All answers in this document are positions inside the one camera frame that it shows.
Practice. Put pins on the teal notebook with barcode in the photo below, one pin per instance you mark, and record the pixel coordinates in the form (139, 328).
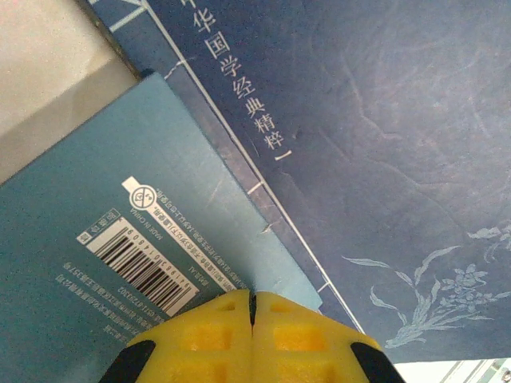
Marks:
(120, 179)

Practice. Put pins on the wide grooved aluminium rail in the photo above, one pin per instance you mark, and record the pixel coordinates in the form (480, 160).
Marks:
(459, 373)

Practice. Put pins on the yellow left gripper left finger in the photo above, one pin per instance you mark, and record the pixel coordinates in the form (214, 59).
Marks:
(191, 343)

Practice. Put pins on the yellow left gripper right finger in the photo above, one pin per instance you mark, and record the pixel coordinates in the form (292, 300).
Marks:
(311, 343)

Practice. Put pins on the dark blue book yellow label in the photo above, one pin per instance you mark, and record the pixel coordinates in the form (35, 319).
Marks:
(359, 139)

